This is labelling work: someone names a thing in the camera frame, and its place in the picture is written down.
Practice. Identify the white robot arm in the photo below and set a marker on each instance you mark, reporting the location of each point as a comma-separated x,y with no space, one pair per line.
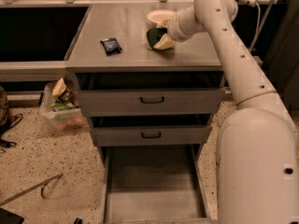
257,173

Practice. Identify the metal rod on floor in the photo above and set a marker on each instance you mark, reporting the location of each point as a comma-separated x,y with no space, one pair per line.
39,185

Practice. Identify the green yellow sponge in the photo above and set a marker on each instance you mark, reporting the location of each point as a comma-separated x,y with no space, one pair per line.
154,35

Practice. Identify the dark grey side cabinet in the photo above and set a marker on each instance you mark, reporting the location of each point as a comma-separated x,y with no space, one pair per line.
282,58

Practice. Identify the crumpled snack bag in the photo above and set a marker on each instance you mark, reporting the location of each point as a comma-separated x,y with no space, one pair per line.
62,94

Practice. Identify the grey middle drawer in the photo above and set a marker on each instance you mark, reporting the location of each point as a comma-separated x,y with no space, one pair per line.
151,130

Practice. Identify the grey bottom drawer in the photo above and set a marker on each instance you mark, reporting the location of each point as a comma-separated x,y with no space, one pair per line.
153,185

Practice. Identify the grey drawer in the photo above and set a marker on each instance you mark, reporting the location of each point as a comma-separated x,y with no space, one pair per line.
149,93
153,185
151,130

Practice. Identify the dark blue snack packet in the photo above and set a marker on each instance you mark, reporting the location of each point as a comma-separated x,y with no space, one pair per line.
111,46

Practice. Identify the black device bottom left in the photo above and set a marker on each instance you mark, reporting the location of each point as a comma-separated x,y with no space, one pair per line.
7,217

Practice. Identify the grey top drawer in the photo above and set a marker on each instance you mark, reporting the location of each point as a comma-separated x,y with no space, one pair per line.
149,93

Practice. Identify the white bowl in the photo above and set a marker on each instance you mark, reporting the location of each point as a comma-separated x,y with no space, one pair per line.
159,15

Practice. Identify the clear plastic bin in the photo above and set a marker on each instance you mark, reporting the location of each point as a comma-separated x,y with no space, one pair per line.
61,119

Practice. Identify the grey drawer cabinet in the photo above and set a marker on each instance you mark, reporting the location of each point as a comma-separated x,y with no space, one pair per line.
128,23

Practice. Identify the dark backpack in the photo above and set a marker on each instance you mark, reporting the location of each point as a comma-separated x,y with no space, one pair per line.
7,121

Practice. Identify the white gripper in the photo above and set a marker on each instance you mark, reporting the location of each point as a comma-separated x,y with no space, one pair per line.
173,29

